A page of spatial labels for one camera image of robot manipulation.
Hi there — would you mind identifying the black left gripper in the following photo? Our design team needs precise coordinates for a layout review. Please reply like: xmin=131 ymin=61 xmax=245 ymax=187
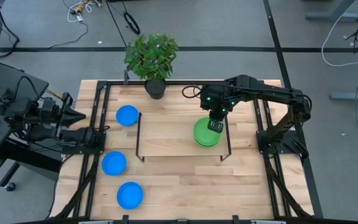
xmin=41 ymin=92 xmax=86 ymax=128

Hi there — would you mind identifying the green plant in black pot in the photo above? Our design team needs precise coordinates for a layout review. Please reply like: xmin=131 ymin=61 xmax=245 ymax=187
xmin=123 ymin=33 xmax=180 ymax=101

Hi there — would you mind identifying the black coiled cable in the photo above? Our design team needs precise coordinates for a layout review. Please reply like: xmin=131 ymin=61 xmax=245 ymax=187
xmin=122 ymin=11 xmax=142 ymax=35

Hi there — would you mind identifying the white floor cable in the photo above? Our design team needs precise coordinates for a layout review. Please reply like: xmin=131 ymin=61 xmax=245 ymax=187
xmin=321 ymin=0 xmax=358 ymax=68

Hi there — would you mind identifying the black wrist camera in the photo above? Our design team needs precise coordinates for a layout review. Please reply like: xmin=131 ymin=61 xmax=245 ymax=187
xmin=207 ymin=119 xmax=224 ymax=134
xmin=42 ymin=96 xmax=60 ymax=110

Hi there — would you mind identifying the green mini bowl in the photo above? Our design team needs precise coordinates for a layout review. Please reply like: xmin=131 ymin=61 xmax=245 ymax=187
xmin=193 ymin=117 xmax=223 ymax=146
xmin=194 ymin=133 xmax=223 ymax=147
xmin=195 ymin=135 xmax=222 ymax=148

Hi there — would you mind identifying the black metal table frame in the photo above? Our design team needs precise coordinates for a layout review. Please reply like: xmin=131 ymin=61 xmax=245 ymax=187
xmin=50 ymin=79 xmax=316 ymax=224

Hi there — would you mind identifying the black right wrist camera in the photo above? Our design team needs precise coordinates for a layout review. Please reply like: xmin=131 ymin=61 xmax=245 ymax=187
xmin=207 ymin=119 xmax=224 ymax=134

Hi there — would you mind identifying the white power cable bundle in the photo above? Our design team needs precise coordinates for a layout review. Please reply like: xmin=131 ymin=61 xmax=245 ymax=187
xmin=66 ymin=0 xmax=103 ymax=24

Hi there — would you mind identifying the grey desk foot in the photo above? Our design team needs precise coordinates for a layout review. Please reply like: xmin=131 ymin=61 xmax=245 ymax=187
xmin=329 ymin=84 xmax=358 ymax=102
xmin=305 ymin=0 xmax=358 ymax=22

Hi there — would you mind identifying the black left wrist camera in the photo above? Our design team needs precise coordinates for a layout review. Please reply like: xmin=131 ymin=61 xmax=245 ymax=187
xmin=42 ymin=96 xmax=60 ymax=110

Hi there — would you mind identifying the wooden shelf with black legs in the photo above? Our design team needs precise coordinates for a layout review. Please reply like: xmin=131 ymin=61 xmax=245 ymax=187
xmin=135 ymin=111 xmax=232 ymax=163

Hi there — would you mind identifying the blue mini bowl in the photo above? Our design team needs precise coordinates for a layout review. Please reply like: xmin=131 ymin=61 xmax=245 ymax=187
xmin=116 ymin=181 xmax=144 ymax=210
xmin=101 ymin=151 xmax=127 ymax=177
xmin=115 ymin=105 xmax=139 ymax=127

